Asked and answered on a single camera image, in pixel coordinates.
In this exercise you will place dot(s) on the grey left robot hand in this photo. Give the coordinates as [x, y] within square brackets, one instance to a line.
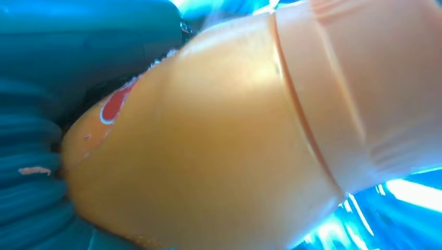
[86, 38]

